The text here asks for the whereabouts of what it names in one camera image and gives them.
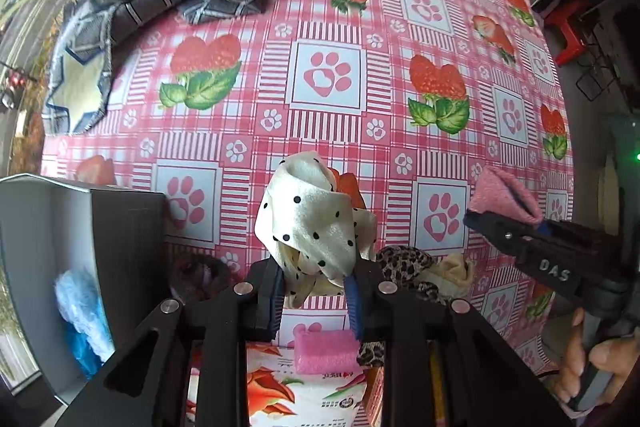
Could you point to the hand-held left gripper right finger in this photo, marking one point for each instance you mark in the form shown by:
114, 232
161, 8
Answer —
354, 307

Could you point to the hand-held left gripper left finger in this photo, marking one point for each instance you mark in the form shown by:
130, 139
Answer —
267, 302

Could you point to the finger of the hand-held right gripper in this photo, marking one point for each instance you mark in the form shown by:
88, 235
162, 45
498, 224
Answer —
495, 232
544, 229

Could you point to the pink knitted sock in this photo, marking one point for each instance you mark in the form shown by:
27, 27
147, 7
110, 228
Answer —
500, 192

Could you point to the pink foam block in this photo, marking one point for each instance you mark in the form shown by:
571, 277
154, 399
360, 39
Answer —
325, 352

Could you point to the beige fleece cloth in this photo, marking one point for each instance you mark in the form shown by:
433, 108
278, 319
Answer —
450, 274

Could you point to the white polka dot scarf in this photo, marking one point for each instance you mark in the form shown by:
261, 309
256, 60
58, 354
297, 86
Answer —
310, 217

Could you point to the grey storage box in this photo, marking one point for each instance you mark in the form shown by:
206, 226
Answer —
125, 247

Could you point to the blue cloth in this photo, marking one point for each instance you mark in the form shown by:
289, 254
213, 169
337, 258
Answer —
82, 352

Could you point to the person's right hand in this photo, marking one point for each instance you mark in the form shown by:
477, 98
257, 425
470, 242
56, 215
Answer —
572, 357

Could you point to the leopard print cloth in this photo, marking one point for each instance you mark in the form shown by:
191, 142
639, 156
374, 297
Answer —
405, 262

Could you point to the printed snack packet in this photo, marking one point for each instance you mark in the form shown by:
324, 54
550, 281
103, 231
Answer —
300, 397

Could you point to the black metal rack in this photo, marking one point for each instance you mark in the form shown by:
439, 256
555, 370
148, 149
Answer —
584, 83

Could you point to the red plastic stool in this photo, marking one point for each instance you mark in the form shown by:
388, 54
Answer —
565, 14

